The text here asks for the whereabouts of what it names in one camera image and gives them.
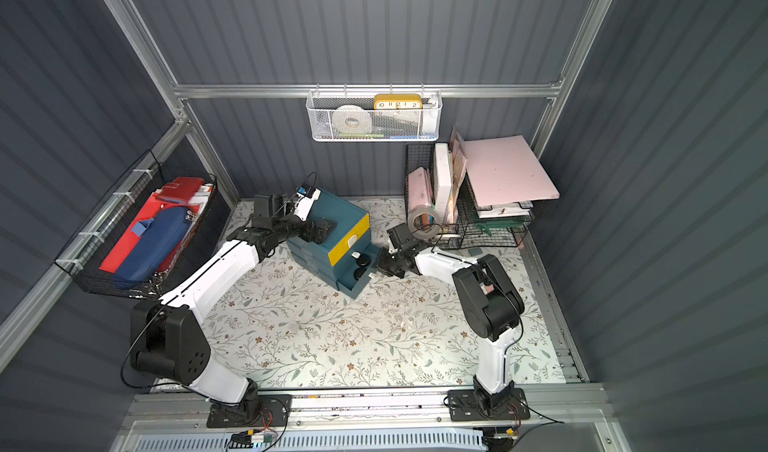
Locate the black earphone case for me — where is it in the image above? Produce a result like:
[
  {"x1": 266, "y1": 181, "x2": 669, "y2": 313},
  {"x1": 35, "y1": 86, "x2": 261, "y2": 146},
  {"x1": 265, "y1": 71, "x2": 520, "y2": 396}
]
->
[
  {"x1": 353, "y1": 267, "x2": 367, "y2": 281},
  {"x1": 356, "y1": 255, "x2": 371, "y2": 268}
]

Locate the teal drawer cabinet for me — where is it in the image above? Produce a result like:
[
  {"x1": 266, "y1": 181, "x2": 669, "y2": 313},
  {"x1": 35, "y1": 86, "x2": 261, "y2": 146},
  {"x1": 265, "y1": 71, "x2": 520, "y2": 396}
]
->
[{"x1": 286, "y1": 189, "x2": 379, "y2": 298}]

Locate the teal bottom drawer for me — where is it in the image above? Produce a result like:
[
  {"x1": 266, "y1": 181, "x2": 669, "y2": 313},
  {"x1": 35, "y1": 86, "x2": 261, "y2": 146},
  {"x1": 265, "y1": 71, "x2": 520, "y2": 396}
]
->
[{"x1": 336, "y1": 243, "x2": 380, "y2": 299}]

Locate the yellow top drawer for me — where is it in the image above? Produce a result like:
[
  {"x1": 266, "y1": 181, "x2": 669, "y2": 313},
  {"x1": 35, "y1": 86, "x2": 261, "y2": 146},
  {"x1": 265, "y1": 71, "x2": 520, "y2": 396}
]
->
[{"x1": 326, "y1": 214, "x2": 370, "y2": 267}]

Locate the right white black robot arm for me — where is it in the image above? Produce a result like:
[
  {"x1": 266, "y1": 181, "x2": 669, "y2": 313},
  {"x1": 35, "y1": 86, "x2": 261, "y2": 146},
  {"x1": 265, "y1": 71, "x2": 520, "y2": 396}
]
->
[{"x1": 376, "y1": 223, "x2": 525, "y2": 413}]

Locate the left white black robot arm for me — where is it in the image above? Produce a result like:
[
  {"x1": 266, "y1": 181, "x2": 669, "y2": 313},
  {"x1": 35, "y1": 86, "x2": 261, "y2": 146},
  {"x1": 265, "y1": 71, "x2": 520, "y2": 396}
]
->
[{"x1": 122, "y1": 185, "x2": 336, "y2": 406}]

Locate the clear packing tape roll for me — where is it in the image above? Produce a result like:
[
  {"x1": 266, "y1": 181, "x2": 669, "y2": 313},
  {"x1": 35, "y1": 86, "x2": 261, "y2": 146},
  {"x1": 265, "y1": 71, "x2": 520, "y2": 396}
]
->
[{"x1": 406, "y1": 205, "x2": 443, "y2": 241}]

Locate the pink pouch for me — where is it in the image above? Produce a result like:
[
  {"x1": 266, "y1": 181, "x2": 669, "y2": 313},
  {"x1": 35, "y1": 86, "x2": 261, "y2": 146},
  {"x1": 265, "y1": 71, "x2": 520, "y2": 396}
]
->
[{"x1": 407, "y1": 166, "x2": 433, "y2": 212}]

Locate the white design book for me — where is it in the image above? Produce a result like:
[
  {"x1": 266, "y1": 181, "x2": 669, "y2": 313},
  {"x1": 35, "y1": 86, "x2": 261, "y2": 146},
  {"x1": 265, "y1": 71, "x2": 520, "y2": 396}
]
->
[{"x1": 432, "y1": 143, "x2": 453, "y2": 224}]

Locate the red folder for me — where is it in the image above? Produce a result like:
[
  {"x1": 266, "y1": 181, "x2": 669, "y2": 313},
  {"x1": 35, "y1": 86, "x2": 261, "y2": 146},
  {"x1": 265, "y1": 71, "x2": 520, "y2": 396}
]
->
[{"x1": 99, "y1": 176, "x2": 214, "y2": 277}]

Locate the white tape roll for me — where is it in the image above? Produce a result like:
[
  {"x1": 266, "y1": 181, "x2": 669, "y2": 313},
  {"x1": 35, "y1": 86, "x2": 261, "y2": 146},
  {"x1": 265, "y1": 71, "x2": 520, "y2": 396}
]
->
[{"x1": 331, "y1": 104, "x2": 373, "y2": 135}]

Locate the yellow clock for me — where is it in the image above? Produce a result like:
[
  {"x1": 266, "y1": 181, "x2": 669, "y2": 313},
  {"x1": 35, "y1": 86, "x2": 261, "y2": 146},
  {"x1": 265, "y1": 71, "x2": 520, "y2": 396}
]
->
[{"x1": 373, "y1": 92, "x2": 423, "y2": 112}]

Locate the pink foam board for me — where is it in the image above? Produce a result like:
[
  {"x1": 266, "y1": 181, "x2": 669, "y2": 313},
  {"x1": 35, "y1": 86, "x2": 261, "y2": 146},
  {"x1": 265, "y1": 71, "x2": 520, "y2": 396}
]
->
[{"x1": 464, "y1": 135, "x2": 560, "y2": 207}]

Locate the blue zip pouch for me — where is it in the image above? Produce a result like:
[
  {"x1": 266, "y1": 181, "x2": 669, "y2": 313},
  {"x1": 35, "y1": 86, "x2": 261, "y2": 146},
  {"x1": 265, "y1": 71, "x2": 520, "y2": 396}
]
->
[{"x1": 113, "y1": 206, "x2": 192, "y2": 290}]

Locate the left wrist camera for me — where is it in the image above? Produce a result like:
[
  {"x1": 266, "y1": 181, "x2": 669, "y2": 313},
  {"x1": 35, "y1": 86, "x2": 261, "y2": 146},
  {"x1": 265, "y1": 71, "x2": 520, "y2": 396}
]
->
[{"x1": 292, "y1": 179, "x2": 321, "y2": 221}]

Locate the black wire desk organizer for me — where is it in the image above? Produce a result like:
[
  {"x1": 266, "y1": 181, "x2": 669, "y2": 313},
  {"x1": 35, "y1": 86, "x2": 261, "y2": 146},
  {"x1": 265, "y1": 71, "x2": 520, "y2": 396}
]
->
[{"x1": 404, "y1": 142, "x2": 533, "y2": 250}]

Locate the black wire side basket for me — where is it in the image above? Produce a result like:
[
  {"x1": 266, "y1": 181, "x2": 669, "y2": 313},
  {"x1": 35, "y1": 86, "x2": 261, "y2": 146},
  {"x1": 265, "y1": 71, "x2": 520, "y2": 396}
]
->
[{"x1": 55, "y1": 157, "x2": 227, "y2": 300}]

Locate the white wire wall basket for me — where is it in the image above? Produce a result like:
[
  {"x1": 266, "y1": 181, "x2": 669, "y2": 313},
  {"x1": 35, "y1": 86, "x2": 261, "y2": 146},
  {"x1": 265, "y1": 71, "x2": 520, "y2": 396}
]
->
[{"x1": 306, "y1": 88, "x2": 443, "y2": 142}]

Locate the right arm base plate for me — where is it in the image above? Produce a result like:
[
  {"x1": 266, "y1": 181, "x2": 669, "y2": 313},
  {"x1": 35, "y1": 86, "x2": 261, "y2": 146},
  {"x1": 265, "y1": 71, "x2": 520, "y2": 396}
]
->
[{"x1": 443, "y1": 388, "x2": 531, "y2": 422}]

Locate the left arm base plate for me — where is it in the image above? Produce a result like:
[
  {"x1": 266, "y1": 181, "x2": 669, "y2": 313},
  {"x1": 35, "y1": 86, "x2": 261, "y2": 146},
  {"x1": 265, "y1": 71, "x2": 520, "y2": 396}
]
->
[{"x1": 206, "y1": 393, "x2": 293, "y2": 429}]

